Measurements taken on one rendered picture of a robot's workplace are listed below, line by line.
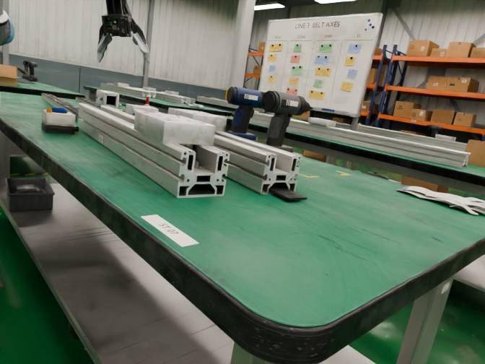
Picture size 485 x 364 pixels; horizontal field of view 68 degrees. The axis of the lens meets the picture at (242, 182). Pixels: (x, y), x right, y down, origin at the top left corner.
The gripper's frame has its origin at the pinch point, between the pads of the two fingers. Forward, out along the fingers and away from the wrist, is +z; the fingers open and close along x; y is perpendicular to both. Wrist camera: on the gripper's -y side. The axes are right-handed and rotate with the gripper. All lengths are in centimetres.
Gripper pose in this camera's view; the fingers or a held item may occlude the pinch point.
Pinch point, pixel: (125, 63)
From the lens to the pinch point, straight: 121.8
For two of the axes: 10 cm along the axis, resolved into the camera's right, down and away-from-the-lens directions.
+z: -0.4, 8.7, 4.9
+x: 9.9, -0.2, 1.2
